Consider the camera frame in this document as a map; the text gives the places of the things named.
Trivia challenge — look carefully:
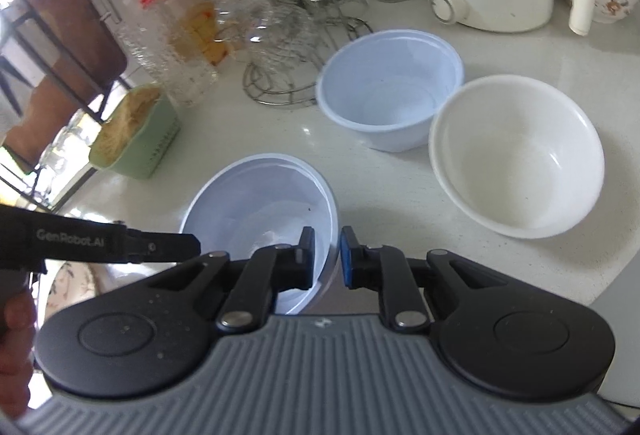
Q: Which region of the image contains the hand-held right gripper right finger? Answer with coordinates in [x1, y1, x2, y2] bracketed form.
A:
[340, 226, 501, 334]

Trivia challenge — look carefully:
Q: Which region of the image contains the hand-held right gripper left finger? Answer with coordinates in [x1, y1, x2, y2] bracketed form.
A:
[149, 226, 317, 331]

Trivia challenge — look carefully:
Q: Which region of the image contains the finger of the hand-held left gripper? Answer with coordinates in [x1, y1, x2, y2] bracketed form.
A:
[126, 228, 202, 264]

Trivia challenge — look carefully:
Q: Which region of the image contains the pale blue bowl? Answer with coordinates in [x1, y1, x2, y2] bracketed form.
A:
[315, 29, 465, 154]
[179, 154, 342, 316]

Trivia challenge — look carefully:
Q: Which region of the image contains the white ceramic bowl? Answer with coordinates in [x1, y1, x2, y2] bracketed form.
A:
[428, 74, 606, 239]

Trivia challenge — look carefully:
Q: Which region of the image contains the person's left hand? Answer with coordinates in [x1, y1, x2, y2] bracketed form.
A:
[0, 290, 39, 421]

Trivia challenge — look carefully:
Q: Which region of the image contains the clear drinking glass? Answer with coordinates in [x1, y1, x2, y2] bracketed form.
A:
[39, 109, 102, 187]

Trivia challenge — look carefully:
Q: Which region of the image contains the green basket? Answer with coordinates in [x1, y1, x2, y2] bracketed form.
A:
[88, 82, 182, 179]

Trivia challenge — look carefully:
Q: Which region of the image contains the black dish rack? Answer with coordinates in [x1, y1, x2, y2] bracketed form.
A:
[0, 0, 103, 212]

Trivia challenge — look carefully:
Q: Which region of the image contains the glass jar red lid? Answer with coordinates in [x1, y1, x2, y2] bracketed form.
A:
[116, 0, 242, 109]

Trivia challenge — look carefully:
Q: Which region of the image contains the brown cutting board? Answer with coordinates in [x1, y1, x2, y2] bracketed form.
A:
[0, 0, 129, 166]

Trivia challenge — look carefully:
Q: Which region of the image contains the wire rack with glass cups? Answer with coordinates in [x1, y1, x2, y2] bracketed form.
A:
[214, 0, 375, 109]

